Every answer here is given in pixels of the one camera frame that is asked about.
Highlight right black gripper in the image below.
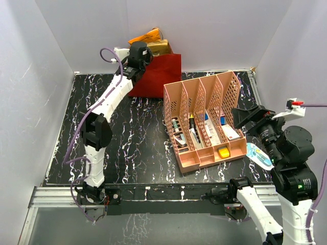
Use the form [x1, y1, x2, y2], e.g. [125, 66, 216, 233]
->
[231, 104, 290, 164]

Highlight gold snack bag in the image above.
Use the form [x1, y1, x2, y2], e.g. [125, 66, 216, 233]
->
[147, 39, 173, 57]

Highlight orange kettle chips bag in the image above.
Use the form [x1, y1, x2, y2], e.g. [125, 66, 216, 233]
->
[128, 28, 161, 45]

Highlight red paper bag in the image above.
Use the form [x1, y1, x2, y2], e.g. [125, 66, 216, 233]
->
[128, 54, 182, 99]

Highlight pink plastic desk organizer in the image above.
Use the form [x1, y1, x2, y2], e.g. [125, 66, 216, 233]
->
[163, 71, 247, 173]

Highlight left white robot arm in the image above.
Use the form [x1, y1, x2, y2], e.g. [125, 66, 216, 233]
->
[78, 41, 153, 204]

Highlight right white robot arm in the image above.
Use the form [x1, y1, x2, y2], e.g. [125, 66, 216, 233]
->
[227, 102, 318, 244]

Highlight white red paper box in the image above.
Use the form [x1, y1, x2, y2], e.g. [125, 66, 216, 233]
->
[222, 124, 241, 141]

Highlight white label packets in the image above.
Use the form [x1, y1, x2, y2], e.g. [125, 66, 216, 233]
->
[204, 119, 221, 145]

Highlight blister pack with blue card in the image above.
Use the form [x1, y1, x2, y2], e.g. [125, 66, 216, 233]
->
[246, 142, 273, 170]

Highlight black yellow marker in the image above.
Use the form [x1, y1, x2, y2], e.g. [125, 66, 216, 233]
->
[189, 114, 195, 130]

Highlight white box cutter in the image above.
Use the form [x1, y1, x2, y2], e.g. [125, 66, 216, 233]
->
[190, 128, 203, 150]

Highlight grey stapler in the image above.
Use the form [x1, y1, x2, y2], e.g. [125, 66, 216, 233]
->
[174, 134, 187, 148]

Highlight white glue stick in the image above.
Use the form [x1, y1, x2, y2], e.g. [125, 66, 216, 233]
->
[172, 118, 180, 134]

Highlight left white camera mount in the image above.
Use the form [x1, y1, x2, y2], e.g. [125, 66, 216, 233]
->
[113, 47, 130, 63]

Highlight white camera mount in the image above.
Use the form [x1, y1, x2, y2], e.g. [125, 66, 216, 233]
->
[272, 98, 306, 121]
[113, 47, 130, 63]

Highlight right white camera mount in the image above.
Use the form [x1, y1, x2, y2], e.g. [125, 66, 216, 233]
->
[272, 98, 306, 121]

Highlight aluminium front rail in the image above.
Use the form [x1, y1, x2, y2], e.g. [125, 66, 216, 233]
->
[18, 183, 280, 244]

